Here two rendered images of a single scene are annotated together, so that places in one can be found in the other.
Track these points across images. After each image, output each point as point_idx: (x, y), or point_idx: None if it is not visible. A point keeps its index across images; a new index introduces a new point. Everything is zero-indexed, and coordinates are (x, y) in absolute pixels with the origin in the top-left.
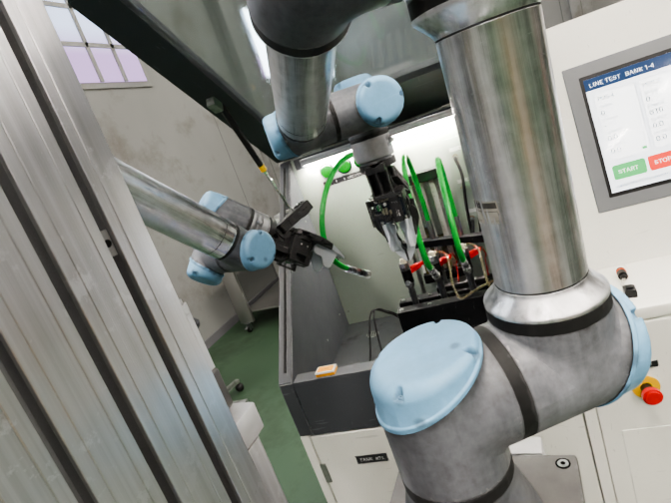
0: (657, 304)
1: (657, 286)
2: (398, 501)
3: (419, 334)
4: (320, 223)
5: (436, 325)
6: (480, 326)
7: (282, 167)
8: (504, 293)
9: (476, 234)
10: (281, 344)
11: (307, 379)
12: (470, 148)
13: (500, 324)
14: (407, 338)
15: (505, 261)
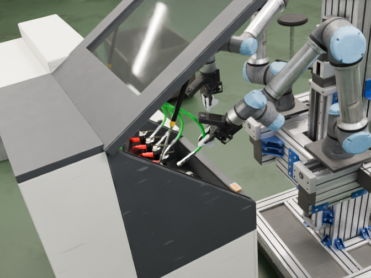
0: (167, 118)
1: (154, 119)
2: (285, 113)
3: (276, 67)
4: (200, 123)
5: (273, 66)
6: (267, 66)
7: (121, 151)
8: (265, 57)
9: (126, 144)
10: (239, 195)
11: (244, 192)
12: (266, 30)
13: (268, 62)
14: (278, 68)
15: (266, 50)
